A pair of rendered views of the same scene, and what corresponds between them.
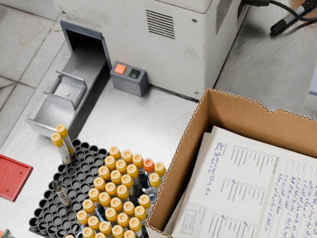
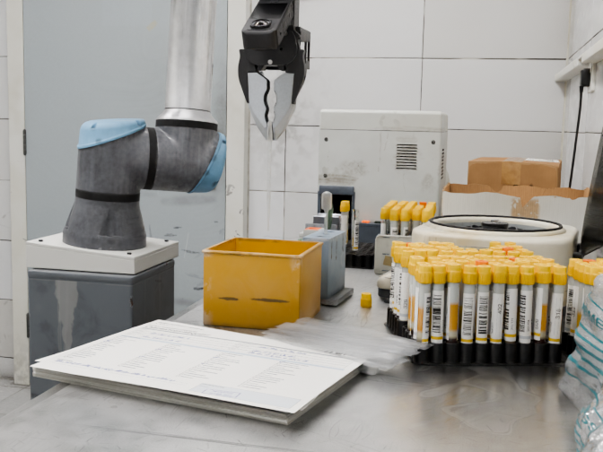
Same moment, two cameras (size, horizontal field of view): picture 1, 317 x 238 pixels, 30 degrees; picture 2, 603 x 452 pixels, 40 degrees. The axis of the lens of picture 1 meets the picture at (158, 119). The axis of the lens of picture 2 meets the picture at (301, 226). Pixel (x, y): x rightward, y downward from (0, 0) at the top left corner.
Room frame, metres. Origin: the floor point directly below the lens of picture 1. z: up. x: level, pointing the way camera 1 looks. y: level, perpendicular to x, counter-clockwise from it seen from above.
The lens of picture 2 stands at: (-1.08, 0.77, 1.14)
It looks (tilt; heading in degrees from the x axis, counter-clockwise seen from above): 7 degrees down; 341
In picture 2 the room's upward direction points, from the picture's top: 1 degrees clockwise
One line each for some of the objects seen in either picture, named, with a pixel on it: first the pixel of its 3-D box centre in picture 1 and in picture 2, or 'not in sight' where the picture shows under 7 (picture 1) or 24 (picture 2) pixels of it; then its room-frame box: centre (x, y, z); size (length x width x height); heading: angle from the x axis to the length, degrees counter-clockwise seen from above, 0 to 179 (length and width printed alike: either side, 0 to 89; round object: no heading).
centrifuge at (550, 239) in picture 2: not in sight; (482, 260); (0.02, 0.10, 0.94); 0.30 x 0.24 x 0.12; 50
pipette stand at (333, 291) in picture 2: not in sight; (324, 266); (0.08, 0.34, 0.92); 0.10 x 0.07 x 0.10; 144
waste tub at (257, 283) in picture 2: not in sight; (264, 282); (-0.02, 0.47, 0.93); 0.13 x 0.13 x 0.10; 58
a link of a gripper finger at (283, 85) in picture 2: not in sight; (287, 106); (0.00, 0.43, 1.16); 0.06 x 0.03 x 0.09; 148
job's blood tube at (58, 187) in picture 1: (62, 195); (354, 235); (0.38, 0.17, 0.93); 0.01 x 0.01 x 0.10
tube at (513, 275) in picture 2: not in sight; (511, 313); (-0.30, 0.26, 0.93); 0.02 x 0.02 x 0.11
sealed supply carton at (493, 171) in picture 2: not in sight; (515, 191); (0.88, -0.51, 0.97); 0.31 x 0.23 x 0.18; 142
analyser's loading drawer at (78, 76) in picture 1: (72, 82); (329, 225); (0.59, 0.14, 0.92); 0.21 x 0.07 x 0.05; 149
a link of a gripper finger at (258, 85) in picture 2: not in sight; (264, 106); (0.01, 0.46, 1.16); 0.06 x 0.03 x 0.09; 148
